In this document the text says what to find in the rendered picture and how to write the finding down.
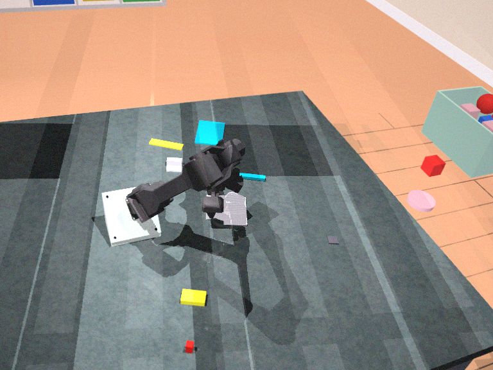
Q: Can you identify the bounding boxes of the yellow flat bar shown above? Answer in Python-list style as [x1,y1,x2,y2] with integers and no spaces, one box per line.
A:
[149,139,183,150]

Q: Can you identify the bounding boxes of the yellow rectangular block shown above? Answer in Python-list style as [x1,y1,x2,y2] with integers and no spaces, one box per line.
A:
[180,289,206,306]

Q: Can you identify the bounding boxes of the cyan square plate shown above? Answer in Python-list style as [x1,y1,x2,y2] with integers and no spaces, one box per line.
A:
[195,120,225,146]

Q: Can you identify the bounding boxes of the cyan long flat bar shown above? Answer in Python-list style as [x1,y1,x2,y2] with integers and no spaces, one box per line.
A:
[239,173,265,181]

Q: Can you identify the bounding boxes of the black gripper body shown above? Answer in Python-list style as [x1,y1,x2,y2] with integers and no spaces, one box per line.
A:
[202,184,224,213]

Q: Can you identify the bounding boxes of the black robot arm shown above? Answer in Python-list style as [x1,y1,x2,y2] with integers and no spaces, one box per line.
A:
[125,138,247,223]

